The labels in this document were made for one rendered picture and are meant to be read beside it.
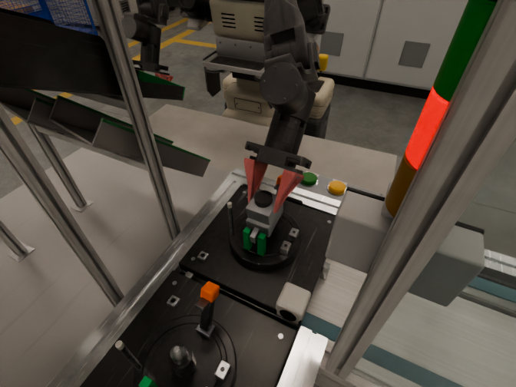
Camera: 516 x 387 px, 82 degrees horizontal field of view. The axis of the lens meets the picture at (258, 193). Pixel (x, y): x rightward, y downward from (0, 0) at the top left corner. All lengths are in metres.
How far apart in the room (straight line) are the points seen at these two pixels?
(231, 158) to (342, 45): 2.70
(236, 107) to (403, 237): 1.16
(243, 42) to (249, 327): 0.95
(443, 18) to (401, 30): 0.33
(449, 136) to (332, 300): 0.46
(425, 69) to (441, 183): 3.35
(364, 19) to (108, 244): 3.09
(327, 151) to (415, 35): 2.53
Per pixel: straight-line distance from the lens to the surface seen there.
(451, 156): 0.19
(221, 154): 0.99
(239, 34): 1.21
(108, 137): 0.52
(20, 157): 0.41
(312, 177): 0.73
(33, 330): 0.76
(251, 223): 0.51
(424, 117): 0.22
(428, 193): 0.21
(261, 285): 0.54
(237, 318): 0.51
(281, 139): 0.48
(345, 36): 3.49
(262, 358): 0.49
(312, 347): 0.52
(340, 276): 0.63
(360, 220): 0.28
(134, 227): 0.82
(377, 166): 1.00
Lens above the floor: 1.44
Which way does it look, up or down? 44 degrees down
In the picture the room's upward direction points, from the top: straight up
